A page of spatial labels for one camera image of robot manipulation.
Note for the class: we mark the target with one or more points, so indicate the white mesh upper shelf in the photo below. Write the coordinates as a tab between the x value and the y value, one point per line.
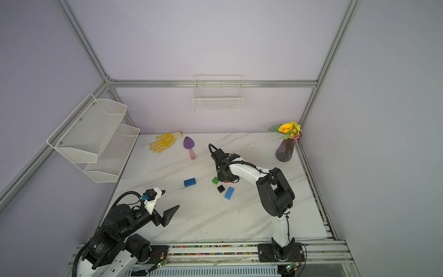
83	137

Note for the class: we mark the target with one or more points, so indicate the white mesh shelf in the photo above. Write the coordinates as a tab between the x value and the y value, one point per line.
109	166
83	137

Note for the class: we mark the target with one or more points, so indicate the dark glass vase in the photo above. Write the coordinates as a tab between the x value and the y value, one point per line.
285	150

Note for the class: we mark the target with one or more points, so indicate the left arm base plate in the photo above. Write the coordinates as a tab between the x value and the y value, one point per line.
158	254

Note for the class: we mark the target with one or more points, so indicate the white wire wall basket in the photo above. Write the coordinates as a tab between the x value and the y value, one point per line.
218	93

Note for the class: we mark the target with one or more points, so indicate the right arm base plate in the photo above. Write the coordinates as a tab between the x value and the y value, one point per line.
293	252

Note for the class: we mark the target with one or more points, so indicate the dark blue lego brick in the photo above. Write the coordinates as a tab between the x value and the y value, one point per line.
189	182

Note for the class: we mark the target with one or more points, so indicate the sunflower bouquet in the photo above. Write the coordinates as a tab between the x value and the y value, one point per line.
288	131

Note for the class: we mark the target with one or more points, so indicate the yellow work glove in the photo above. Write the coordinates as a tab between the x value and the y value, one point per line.
163	142

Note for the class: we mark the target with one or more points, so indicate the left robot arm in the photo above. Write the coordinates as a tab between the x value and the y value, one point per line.
116	246

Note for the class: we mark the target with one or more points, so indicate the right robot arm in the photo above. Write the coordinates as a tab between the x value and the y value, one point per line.
275	193

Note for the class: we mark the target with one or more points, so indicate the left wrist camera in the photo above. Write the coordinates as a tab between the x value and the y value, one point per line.
150	198

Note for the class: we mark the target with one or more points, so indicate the light blue lego brick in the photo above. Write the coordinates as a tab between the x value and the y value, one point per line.
229	193

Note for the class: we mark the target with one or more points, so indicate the purple garden trowel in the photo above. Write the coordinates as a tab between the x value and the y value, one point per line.
188	144

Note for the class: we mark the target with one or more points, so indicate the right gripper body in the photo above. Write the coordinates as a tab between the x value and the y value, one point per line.
222	176

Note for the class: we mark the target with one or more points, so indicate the white mesh lower shelf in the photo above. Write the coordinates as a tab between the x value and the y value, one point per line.
109	166

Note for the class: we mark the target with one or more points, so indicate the black lego brick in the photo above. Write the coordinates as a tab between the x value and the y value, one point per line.
221	189

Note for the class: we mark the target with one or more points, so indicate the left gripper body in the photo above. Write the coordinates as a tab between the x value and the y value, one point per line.
146	218

